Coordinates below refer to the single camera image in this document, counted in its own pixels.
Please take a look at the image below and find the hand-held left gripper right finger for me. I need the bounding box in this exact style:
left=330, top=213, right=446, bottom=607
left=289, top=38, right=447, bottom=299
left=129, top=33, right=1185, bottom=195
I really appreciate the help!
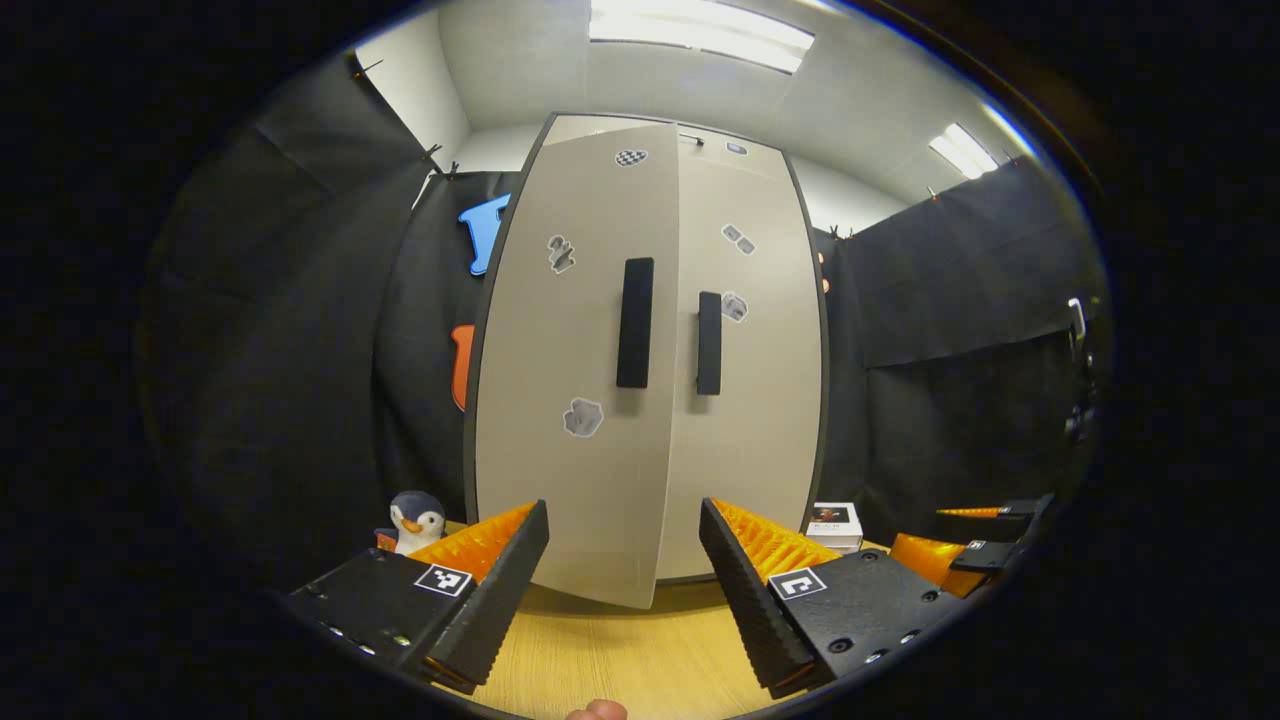
left=697, top=496, right=963, bottom=701

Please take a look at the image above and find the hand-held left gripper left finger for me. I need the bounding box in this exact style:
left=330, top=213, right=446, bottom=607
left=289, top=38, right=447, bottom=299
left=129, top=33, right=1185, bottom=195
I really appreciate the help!
left=283, top=499, right=552, bottom=698

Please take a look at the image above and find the white shoe cabinet door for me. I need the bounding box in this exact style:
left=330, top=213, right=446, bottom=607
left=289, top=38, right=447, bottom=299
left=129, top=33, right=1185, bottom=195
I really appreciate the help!
left=655, top=150, right=823, bottom=581
left=473, top=122, right=683, bottom=611

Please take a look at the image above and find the white and grey shoe cabinet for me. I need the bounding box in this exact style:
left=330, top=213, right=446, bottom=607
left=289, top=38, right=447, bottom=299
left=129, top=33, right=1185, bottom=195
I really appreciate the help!
left=463, top=112, right=831, bottom=611

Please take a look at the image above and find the beige cabinet drawer front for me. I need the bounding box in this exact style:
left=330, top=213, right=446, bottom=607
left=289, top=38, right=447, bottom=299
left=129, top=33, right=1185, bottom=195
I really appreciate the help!
left=676, top=125, right=796, bottom=181

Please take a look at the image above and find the white printed box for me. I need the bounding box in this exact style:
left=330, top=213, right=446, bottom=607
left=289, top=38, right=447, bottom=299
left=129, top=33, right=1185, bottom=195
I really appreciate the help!
left=805, top=501, right=864, bottom=554

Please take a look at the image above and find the penguin plush toy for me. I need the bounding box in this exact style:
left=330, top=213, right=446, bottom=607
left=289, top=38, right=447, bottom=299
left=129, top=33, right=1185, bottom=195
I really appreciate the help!
left=388, top=490, right=448, bottom=557

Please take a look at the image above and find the small ceiling light panel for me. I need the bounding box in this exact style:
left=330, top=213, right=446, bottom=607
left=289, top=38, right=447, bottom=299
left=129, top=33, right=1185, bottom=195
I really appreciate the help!
left=928, top=122, right=1001, bottom=181

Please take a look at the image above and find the large ceiling light panel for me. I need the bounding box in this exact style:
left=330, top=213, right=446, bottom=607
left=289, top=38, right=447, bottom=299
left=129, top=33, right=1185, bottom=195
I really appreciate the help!
left=590, top=0, right=816, bottom=76

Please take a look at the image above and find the black door handle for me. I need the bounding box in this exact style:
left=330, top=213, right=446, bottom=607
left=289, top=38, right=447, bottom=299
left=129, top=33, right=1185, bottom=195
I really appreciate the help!
left=616, top=257, right=655, bottom=390
left=696, top=291, right=723, bottom=396

